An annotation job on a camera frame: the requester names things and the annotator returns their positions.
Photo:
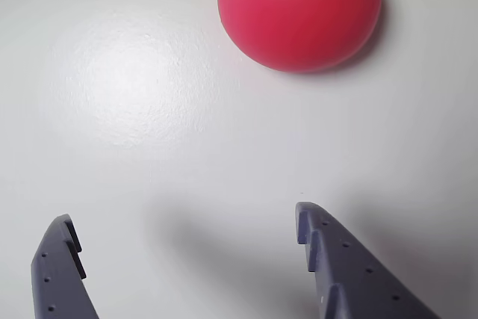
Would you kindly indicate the red ball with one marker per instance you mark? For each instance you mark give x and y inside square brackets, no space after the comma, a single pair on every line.
[298,16]

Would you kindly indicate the blue grey gripper finger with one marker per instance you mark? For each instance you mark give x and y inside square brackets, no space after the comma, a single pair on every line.
[56,281]
[354,281]

